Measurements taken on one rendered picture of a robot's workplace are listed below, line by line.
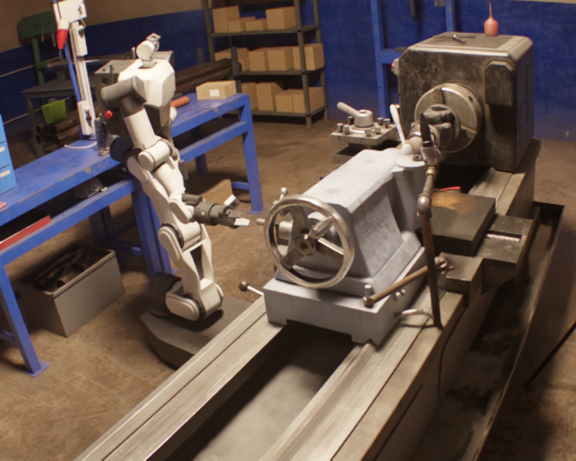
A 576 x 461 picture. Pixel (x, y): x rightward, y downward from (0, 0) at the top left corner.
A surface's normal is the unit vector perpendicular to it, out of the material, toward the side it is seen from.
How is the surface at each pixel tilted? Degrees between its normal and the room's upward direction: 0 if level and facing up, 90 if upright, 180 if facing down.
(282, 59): 90
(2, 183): 90
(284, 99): 90
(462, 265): 0
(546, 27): 90
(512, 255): 0
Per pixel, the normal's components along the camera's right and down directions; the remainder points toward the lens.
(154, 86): 0.65, 0.34
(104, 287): 0.88, 0.11
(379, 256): 0.74, -0.25
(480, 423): -0.10, -0.91
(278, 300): -0.50, 0.40
